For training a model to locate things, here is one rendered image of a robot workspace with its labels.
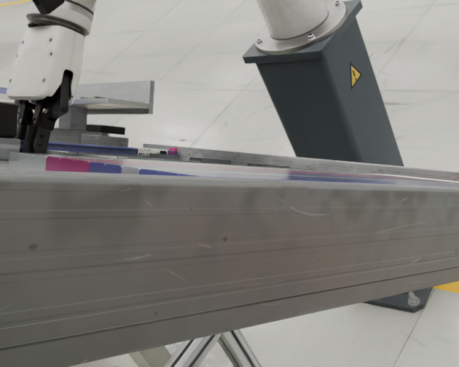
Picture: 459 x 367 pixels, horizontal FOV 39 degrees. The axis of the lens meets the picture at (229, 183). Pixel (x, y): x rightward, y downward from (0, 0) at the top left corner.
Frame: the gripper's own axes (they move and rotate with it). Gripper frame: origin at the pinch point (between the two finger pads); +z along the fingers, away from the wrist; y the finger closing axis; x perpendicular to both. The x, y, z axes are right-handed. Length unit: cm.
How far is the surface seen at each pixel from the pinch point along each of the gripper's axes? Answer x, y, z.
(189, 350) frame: 50, -11, 31
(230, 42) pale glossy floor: 180, -147, -85
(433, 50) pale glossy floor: 171, -34, -74
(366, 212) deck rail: -16, 60, 4
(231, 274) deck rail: -25, 60, 8
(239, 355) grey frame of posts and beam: 64, -10, 32
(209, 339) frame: 55, -11, 28
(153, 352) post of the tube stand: 61, -33, 37
